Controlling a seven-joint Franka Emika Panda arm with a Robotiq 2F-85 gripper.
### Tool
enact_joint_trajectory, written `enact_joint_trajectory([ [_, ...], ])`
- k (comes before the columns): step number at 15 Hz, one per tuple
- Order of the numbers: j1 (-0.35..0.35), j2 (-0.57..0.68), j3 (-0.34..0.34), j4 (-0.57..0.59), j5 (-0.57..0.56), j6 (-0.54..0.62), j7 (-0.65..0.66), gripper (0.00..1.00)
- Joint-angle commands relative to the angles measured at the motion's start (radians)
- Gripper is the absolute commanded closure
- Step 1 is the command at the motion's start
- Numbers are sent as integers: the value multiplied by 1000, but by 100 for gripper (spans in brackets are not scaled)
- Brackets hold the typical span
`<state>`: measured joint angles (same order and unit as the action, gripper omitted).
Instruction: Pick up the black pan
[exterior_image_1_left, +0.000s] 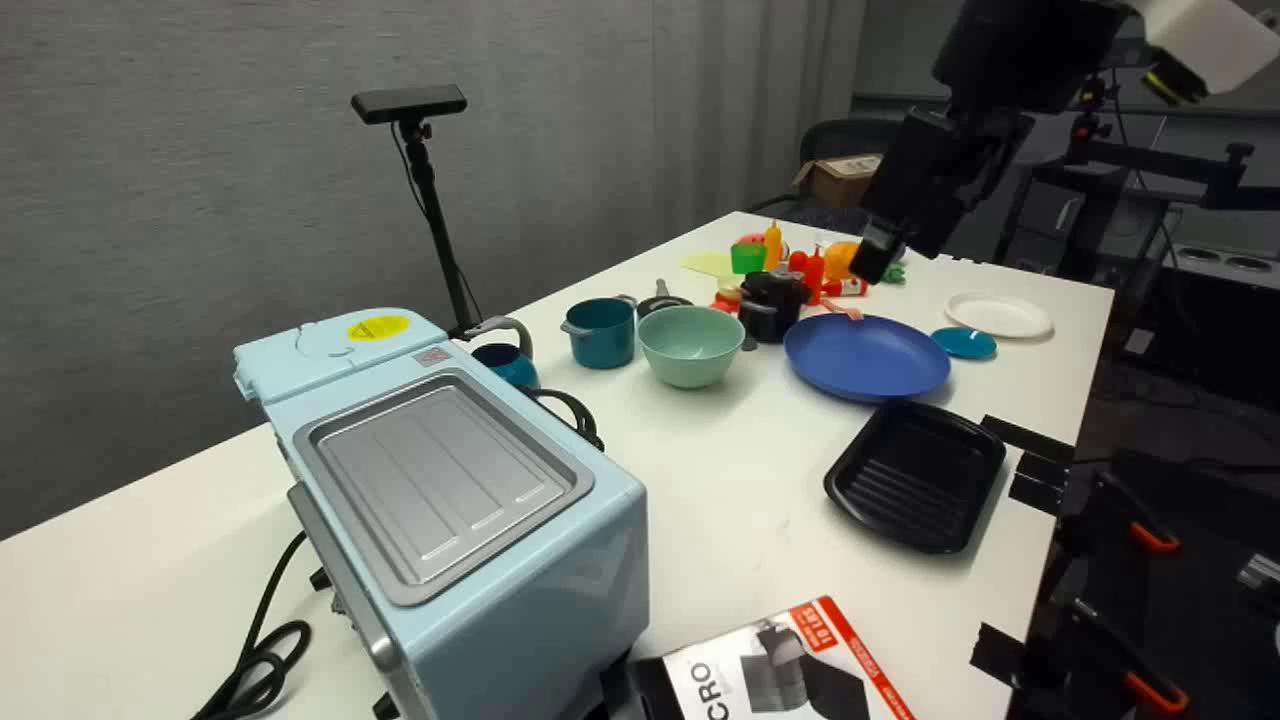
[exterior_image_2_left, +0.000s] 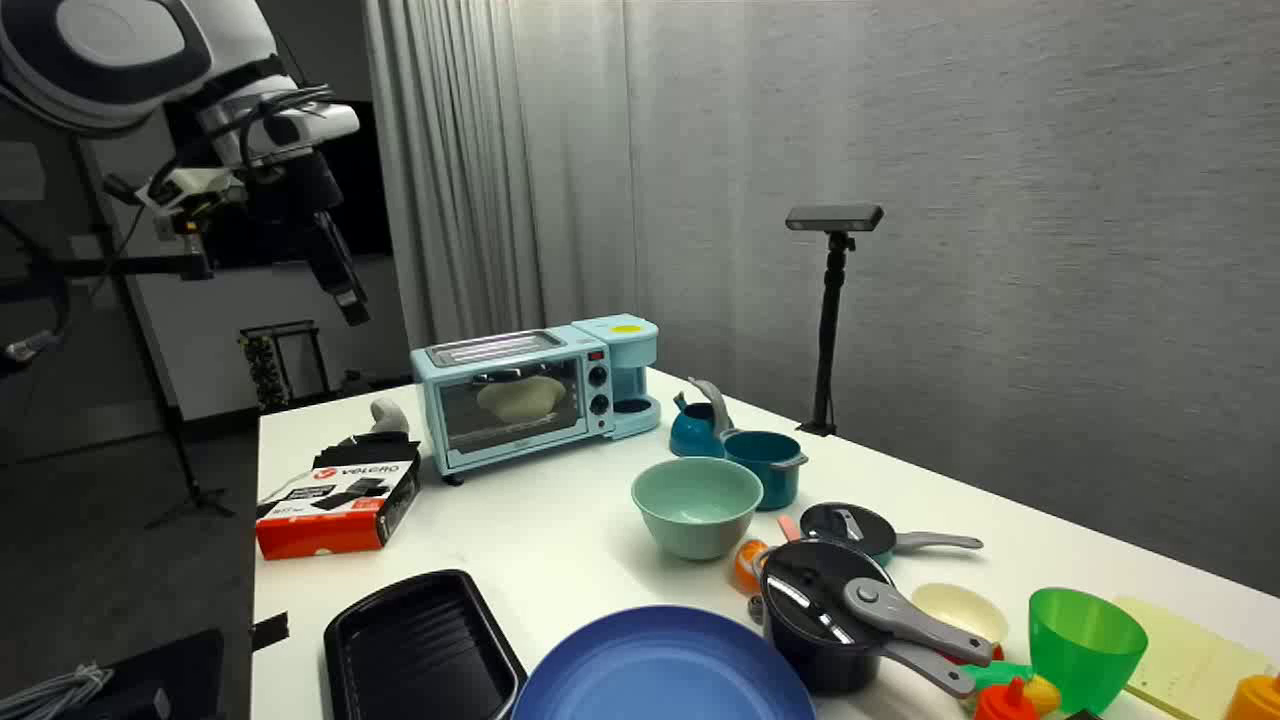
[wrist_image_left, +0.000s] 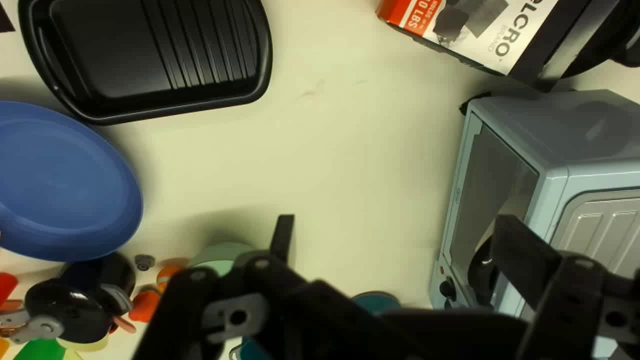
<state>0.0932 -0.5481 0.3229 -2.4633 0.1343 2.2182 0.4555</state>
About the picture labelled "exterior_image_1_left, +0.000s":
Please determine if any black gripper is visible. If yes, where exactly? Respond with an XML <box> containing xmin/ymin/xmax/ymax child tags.
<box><xmin>848</xmin><ymin>106</ymin><xmax>1036</xmax><ymax>287</ymax></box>

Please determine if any small metal pan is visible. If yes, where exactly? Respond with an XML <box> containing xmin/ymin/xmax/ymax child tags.
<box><xmin>634</xmin><ymin>277</ymin><xmax>697</xmax><ymax>318</ymax></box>

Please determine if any black square grill pan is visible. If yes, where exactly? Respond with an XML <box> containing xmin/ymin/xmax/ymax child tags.
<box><xmin>821</xmin><ymin>397</ymin><xmax>1011</xmax><ymax>556</ymax></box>

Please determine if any orange plastic toy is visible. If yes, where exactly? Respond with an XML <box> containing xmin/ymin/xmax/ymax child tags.
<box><xmin>821</xmin><ymin>237</ymin><xmax>859</xmax><ymax>287</ymax></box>

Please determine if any orange plastic fork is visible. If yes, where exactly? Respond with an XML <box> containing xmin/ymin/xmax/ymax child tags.
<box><xmin>810</xmin><ymin>292</ymin><xmax>873</xmax><ymax>329</ymax></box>

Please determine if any red plastic cup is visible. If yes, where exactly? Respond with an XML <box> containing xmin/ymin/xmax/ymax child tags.
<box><xmin>783</xmin><ymin>248</ymin><xmax>831</xmax><ymax>300</ymax></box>

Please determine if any cardboard box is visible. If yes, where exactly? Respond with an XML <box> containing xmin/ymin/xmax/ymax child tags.
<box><xmin>791</xmin><ymin>152</ymin><xmax>887</xmax><ymax>212</ymax></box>

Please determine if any orange plastic cup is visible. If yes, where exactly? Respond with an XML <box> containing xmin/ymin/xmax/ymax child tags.
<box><xmin>755</xmin><ymin>218</ymin><xmax>791</xmax><ymax>270</ymax></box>

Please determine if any large blue plate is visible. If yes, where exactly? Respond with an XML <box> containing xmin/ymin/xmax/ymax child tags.
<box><xmin>779</xmin><ymin>313</ymin><xmax>954</xmax><ymax>406</ymax></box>

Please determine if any green plastic cup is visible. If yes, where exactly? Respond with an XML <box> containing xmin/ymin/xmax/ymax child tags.
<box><xmin>728</xmin><ymin>237</ymin><xmax>771</xmax><ymax>278</ymax></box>

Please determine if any small teal plate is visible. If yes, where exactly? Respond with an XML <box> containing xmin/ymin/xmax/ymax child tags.
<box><xmin>928</xmin><ymin>324</ymin><xmax>999</xmax><ymax>363</ymax></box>

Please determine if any white plate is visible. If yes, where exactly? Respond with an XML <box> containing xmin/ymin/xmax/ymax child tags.
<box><xmin>939</xmin><ymin>292</ymin><xmax>1059</xmax><ymax>345</ymax></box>

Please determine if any mint green bowl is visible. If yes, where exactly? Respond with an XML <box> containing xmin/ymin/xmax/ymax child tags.
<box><xmin>634</xmin><ymin>303</ymin><xmax>746</xmax><ymax>391</ymax></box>

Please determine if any teal toy pot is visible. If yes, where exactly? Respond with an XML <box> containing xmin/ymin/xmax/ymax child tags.
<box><xmin>561</xmin><ymin>297</ymin><xmax>640</xmax><ymax>371</ymax></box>

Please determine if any black clamp with orange tip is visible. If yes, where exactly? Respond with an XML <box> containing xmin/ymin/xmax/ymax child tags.
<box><xmin>1051</xmin><ymin>456</ymin><xmax>1190</xmax><ymax>559</ymax></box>
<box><xmin>968</xmin><ymin>594</ymin><xmax>1194</xmax><ymax>720</ymax></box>

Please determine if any small teal mug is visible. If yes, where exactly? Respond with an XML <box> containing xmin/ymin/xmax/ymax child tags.
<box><xmin>466</xmin><ymin>317</ymin><xmax>544</xmax><ymax>397</ymax></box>

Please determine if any light blue toaster oven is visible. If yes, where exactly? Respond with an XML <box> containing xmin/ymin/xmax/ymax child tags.
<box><xmin>231</xmin><ymin>307</ymin><xmax>653</xmax><ymax>720</ymax></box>

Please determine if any black cable loop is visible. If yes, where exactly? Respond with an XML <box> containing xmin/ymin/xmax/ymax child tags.
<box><xmin>527</xmin><ymin>383</ymin><xmax>608</xmax><ymax>456</ymax></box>

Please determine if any black camera stand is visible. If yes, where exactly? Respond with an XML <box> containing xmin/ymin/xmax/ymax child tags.
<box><xmin>396</xmin><ymin>115</ymin><xmax>489</xmax><ymax>334</ymax></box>

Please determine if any black camera bar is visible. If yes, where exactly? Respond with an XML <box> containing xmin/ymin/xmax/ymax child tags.
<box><xmin>347</xmin><ymin>85</ymin><xmax>473</xmax><ymax>127</ymax></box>

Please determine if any black oven power cable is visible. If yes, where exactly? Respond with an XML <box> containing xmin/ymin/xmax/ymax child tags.
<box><xmin>191</xmin><ymin>527</ymin><xmax>317</xmax><ymax>720</ymax></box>

